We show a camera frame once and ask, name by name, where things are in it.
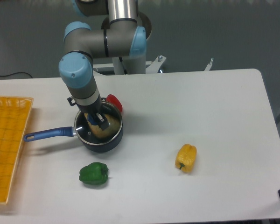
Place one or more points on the dark blue saucepan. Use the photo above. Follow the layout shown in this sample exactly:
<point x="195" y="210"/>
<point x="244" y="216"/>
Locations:
<point x="71" y="132"/>

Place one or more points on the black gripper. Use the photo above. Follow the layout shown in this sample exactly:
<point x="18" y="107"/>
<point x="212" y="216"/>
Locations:
<point x="93" y="109"/>

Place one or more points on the white bracket right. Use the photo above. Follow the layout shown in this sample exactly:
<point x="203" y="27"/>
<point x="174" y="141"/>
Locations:
<point x="209" y="65"/>

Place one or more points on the red bell pepper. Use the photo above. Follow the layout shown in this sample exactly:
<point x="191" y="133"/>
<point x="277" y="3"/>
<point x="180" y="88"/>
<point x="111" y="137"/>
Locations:
<point x="113" y="100"/>

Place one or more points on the yellow bell pepper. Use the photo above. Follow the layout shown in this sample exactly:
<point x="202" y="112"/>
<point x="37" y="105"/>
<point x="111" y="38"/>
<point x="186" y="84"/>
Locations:
<point x="185" y="158"/>

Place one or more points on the glass pot lid blue knob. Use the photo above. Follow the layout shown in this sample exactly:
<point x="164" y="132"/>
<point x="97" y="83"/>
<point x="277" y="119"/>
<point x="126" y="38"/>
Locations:
<point x="82" y="127"/>

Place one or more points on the green bell pepper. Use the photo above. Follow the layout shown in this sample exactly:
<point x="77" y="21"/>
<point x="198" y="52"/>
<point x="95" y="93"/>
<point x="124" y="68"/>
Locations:
<point x="95" y="173"/>

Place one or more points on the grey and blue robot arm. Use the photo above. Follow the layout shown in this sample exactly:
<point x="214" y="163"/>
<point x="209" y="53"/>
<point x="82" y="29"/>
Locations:
<point x="124" y="39"/>

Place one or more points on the yellow woven basket tray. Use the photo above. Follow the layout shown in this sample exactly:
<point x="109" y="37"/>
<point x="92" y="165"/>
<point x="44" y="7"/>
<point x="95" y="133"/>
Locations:
<point x="14" y="116"/>

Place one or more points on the triangular toasted bread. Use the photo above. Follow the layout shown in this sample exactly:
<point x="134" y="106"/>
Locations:
<point x="110" y="132"/>

